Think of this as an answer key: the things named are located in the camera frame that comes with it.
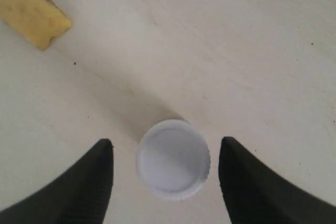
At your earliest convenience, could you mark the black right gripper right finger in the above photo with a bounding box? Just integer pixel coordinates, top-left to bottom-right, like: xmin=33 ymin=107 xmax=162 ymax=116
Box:
xmin=218 ymin=136 xmax=335 ymax=223

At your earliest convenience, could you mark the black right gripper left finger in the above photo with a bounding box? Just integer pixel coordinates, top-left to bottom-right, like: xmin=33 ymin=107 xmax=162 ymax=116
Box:
xmin=1 ymin=138 xmax=114 ymax=223

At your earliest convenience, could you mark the white capped pill bottle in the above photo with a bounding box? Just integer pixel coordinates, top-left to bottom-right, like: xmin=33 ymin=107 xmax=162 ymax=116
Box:
xmin=136 ymin=119 xmax=211 ymax=201

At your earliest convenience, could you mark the yellow cheese wedge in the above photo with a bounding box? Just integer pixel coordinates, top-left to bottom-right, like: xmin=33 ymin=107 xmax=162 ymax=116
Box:
xmin=1 ymin=0 xmax=72 ymax=50

